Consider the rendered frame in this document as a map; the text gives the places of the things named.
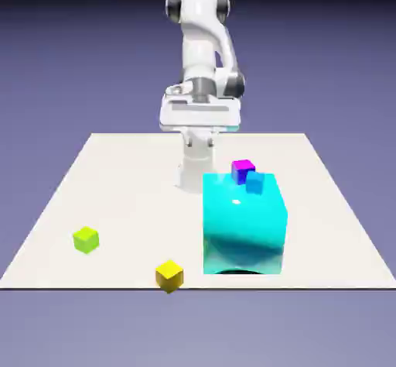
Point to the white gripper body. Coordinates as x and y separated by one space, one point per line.
199 116

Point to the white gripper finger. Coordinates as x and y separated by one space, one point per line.
210 139
189 139

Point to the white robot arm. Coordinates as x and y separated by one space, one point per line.
201 26

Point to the small magenta cube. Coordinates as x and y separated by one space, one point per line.
241 166

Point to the small blue cube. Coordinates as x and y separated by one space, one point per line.
255 182

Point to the small yellow cube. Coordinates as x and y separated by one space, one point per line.
169 275

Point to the small lime green cube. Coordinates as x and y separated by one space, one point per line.
86 239

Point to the large cyan box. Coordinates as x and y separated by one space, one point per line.
244 227

